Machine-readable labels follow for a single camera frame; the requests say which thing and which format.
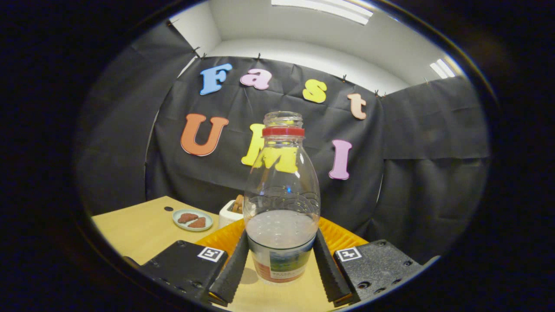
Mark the light green plate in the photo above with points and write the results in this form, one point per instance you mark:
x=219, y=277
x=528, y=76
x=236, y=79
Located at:
x=180, y=226

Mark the small ceiling light panel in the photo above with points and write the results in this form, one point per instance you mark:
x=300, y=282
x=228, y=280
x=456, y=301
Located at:
x=442, y=68

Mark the white toaster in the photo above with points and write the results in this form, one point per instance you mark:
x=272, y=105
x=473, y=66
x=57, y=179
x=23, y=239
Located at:
x=225, y=215

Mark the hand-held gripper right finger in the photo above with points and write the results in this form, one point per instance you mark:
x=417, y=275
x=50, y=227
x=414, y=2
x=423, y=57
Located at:
x=331, y=273

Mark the long ceiling light panel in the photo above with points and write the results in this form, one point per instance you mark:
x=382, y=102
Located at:
x=325, y=8

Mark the brown toast slice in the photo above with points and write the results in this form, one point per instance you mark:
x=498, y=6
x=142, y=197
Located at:
x=237, y=203

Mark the wooden table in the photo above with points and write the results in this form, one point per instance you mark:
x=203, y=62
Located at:
x=138, y=229

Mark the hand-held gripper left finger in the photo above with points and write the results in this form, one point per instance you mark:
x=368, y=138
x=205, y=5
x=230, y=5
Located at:
x=232, y=273

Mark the brown food piece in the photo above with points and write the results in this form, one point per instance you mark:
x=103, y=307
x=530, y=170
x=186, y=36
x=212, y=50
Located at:
x=198, y=223
x=187, y=217

